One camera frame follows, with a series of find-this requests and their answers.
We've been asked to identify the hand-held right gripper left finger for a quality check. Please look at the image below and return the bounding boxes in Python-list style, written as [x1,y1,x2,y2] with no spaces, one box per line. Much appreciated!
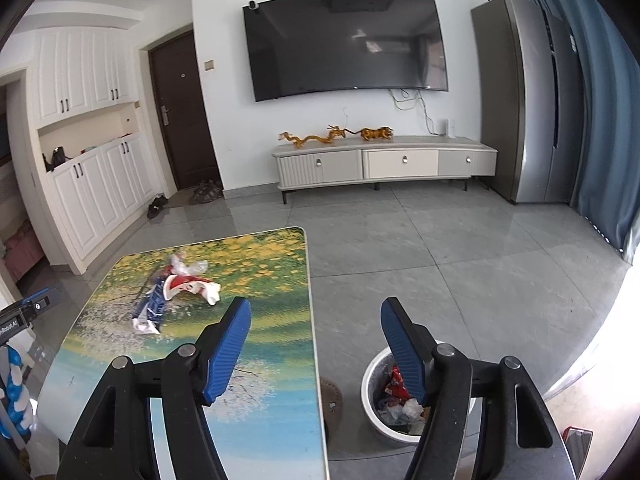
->
[57,296,252,480]

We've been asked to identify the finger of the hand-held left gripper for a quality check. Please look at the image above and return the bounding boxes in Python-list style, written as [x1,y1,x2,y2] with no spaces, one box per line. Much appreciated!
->
[20,286,52,318]

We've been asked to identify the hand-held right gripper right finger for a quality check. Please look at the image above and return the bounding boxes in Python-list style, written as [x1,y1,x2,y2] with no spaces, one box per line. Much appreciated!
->
[380,296,576,480]

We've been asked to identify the white waste bin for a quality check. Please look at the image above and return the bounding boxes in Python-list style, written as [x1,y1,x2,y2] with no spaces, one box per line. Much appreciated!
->
[361,342,482,443]

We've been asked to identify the person's left hand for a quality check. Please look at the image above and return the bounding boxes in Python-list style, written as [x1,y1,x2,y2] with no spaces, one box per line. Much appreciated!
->
[0,346,35,441]

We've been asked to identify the pink bed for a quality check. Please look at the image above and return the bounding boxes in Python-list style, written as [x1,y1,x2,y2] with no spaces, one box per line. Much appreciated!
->
[0,232,46,281]

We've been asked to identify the red white snack wrapper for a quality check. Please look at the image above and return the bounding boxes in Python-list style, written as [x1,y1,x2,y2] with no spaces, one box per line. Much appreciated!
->
[164,272,222,307]

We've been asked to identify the small crumpled clear plastic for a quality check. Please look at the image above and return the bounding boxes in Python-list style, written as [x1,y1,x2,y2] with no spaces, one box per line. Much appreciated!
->
[167,254,208,278]

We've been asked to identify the brown round stool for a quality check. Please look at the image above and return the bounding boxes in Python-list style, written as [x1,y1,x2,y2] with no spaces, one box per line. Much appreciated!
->
[320,377,344,429]

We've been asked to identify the blue white wrapper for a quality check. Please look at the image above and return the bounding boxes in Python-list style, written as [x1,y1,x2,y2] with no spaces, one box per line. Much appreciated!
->
[131,272,173,336]

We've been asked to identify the white built-in cabinet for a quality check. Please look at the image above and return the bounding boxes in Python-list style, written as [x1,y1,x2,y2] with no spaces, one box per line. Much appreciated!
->
[27,27,161,276]

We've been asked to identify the black handbag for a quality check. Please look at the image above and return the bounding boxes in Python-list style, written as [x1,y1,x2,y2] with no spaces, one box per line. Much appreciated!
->
[44,146,68,172]

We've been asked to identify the brown sandals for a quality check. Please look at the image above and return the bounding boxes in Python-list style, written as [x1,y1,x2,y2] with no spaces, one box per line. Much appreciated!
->
[189,180,223,205]

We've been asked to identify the brown doormat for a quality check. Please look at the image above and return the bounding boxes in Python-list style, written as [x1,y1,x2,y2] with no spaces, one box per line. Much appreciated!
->
[165,187,201,209]

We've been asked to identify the beige television cabinet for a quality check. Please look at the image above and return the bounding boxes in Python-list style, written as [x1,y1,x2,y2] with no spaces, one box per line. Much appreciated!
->
[271,136,498,205]

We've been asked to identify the orange dragon figurine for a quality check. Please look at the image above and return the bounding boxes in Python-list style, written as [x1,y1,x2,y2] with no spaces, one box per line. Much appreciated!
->
[278,124,362,149]

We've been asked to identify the dark brown entrance door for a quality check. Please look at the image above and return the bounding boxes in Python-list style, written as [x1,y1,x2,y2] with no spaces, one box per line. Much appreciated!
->
[148,30,223,192]

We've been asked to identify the grey refrigerator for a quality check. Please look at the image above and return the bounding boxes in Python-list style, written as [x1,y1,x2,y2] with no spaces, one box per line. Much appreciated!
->
[471,0,586,205]

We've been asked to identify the blue curtain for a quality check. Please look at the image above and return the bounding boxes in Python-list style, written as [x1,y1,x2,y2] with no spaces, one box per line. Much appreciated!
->
[520,0,640,266]

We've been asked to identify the white television cables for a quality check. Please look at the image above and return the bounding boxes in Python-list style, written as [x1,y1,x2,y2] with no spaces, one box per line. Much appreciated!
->
[389,87,442,136]

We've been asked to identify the large wall television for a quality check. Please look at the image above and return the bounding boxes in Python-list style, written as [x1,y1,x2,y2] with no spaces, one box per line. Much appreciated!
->
[243,0,449,103]

